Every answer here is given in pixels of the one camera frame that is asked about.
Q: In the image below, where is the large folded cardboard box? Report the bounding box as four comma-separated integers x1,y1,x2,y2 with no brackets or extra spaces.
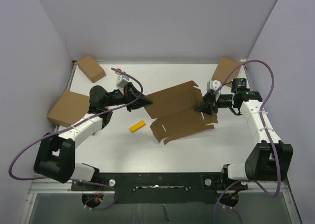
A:
47,90,90,127

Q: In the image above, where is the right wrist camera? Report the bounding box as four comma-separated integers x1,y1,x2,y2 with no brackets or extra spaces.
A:
207,80,221,95

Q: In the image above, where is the small folded cardboard box left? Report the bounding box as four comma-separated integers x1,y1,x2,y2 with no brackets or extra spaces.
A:
77,55,106,83

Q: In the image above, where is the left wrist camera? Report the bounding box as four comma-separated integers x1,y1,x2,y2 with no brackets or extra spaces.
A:
116,74,129,91

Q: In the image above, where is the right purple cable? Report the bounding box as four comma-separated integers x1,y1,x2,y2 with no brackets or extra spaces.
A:
213,59,284,224

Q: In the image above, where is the yellow wooden block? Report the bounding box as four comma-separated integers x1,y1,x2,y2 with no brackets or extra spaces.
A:
129,120,146,133

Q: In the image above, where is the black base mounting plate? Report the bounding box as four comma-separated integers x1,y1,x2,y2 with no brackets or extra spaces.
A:
71,172,248,204

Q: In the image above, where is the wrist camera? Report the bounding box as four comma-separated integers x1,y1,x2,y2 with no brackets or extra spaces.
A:
207,80,221,95
116,74,129,91

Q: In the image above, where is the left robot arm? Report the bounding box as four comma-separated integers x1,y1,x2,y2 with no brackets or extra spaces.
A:
33,82,153,190

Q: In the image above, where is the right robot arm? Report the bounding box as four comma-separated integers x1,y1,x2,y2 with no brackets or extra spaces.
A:
195,78,293,189

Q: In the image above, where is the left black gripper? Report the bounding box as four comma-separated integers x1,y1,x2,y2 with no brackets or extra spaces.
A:
104,82,153,112

